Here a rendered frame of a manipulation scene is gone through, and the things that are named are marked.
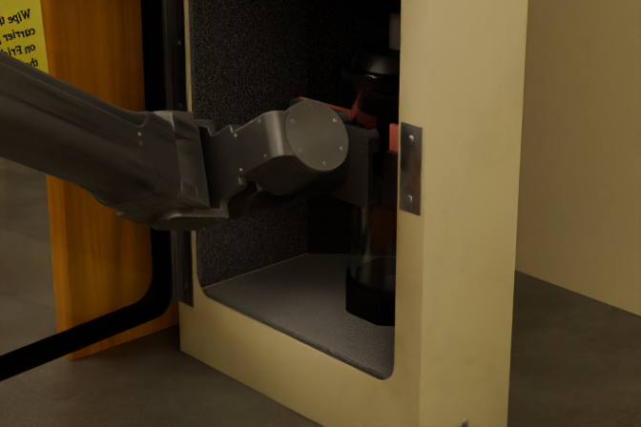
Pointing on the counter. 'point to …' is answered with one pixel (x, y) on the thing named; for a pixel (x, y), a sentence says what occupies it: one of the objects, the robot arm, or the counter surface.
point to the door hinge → (175, 99)
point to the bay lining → (270, 85)
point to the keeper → (410, 168)
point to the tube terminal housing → (486, 352)
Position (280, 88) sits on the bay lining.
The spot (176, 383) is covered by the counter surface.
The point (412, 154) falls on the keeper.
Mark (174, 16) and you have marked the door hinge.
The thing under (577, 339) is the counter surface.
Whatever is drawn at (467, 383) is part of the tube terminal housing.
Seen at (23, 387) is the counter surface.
